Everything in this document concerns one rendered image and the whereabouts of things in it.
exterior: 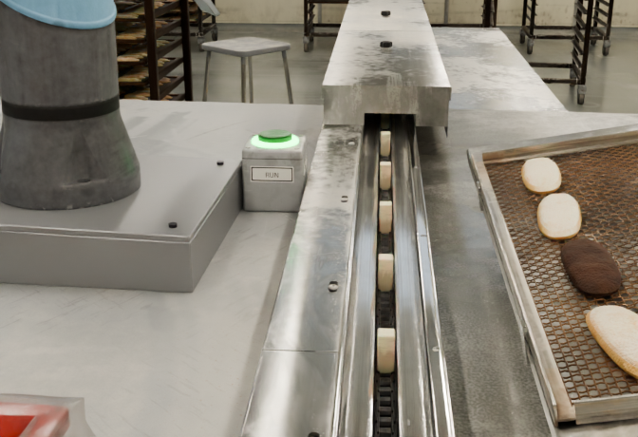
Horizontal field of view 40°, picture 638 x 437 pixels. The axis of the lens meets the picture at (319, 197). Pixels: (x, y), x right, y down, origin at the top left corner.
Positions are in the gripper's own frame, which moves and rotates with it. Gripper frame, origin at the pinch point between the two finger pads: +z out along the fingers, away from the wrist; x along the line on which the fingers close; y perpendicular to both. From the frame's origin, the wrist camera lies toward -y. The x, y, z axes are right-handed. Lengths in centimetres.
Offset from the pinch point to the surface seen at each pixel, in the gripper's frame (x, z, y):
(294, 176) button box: -17.0, 18.0, -3.0
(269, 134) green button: -13.2, 13.3, -2.6
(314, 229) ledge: -32.9, 17.7, -4.7
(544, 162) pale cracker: -32.6, 27.0, 18.4
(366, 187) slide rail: -18.5, 23.8, 3.0
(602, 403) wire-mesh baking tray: -73, 19, 3
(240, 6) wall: 666, 117, 53
